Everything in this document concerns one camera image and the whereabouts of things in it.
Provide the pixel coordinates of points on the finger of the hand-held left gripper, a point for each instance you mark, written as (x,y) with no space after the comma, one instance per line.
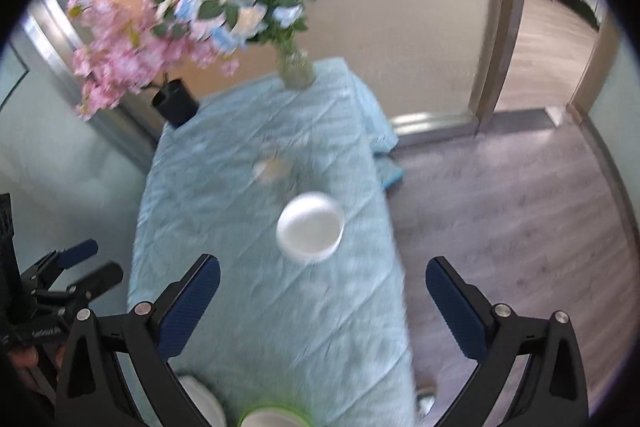
(100,279)
(77,252)

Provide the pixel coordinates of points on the person's left hand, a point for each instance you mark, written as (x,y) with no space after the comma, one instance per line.
(22,357)

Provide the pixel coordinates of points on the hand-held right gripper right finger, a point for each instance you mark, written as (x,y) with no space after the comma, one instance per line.
(457,307)

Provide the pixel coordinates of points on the green bowl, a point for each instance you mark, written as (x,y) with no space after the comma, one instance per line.
(272,407)

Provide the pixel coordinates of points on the white bowl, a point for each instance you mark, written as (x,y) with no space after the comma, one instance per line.
(275,421)
(310,227)

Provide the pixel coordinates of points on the pink blossom branches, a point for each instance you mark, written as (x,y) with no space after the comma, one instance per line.
(110,57)

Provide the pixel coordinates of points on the black flower pot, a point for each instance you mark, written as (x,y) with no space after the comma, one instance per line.
(175,102)

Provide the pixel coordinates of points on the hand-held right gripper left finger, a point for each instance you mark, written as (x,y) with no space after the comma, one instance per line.
(192,307)

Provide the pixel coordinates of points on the light blue quilted blanket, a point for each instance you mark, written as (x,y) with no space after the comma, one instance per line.
(250,307)

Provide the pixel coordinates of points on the large white plate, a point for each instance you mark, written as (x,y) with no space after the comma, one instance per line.
(207,407)

